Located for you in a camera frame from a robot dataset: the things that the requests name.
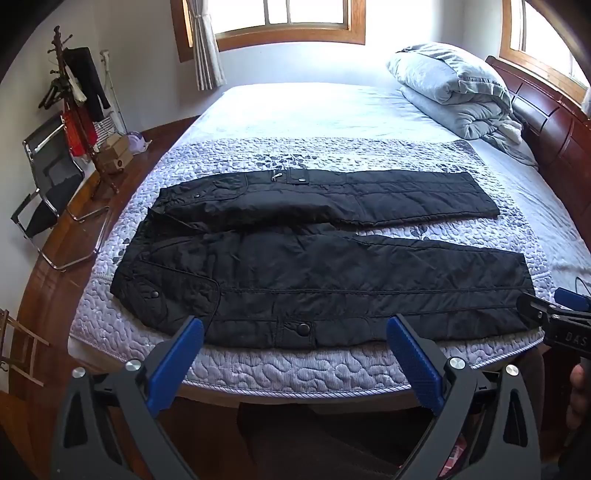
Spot striped bag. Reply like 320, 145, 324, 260
92, 115, 117, 139

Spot black hanging garment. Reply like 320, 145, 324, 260
62, 46, 112, 121

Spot black clothes hangers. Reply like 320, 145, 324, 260
38, 78, 71, 112

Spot wooden folding stool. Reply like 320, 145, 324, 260
0, 307, 51, 387

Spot cardboard box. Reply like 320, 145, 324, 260
95, 134, 134, 175

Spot black quilted pants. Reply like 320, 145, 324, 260
110, 168, 536, 349

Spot black mesh chair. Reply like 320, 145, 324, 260
11, 113, 112, 273

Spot person's right hand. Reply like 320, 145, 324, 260
569, 362, 591, 432

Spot white cloth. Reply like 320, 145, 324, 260
501, 117, 525, 144

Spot folded blue-grey duvet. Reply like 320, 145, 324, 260
385, 42, 539, 167

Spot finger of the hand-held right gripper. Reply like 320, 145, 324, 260
553, 287, 591, 315
516, 292, 557, 329

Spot dark wooden headboard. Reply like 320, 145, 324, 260
485, 55, 591, 224

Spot white pole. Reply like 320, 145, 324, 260
100, 48, 129, 136

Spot red bag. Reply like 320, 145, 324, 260
65, 99, 99, 161

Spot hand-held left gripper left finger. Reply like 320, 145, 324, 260
51, 315, 206, 480

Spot white and purple bag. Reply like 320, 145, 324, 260
127, 131, 153, 154

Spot wooden framed window with curtain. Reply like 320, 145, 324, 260
170, 0, 368, 63

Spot wooden coat rack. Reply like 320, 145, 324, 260
39, 25, 122, 200

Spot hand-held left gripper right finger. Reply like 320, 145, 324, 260
385, 314, 542, 480

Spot bed with quilted mattress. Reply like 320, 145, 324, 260
67, 83, 591, 408

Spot white curtain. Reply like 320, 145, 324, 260
185, 0, 229, 92

